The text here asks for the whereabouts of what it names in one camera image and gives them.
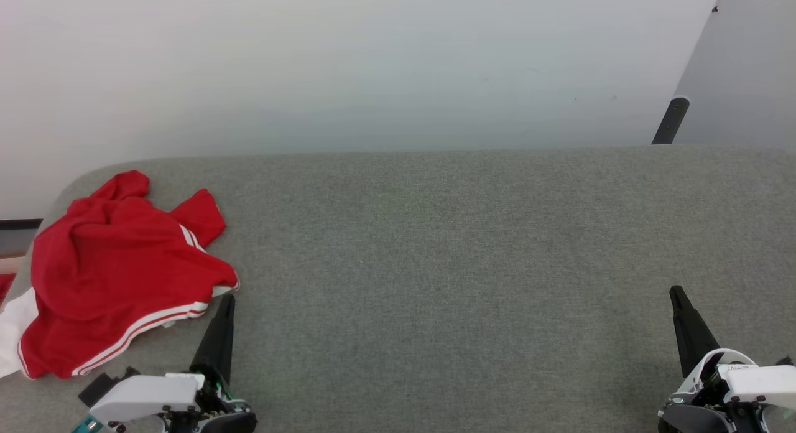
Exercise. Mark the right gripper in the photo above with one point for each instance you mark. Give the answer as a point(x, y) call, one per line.
point(690, 419)

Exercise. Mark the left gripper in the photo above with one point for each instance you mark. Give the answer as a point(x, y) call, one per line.
point(217, 419)

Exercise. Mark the red white basketball jersey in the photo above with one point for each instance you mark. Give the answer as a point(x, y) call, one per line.
point(112, 265)

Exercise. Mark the black metal pole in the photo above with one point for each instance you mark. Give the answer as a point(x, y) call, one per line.
point(670, 121)

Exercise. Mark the red cloth item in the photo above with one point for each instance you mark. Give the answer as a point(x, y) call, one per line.
point(5, 287)

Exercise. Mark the black skirting strip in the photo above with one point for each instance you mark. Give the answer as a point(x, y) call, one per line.
point(18, 223)

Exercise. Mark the grey board panel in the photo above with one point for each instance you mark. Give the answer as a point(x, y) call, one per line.
point(746, 60)

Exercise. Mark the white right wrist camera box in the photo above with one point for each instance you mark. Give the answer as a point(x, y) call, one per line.
point(762, 383)

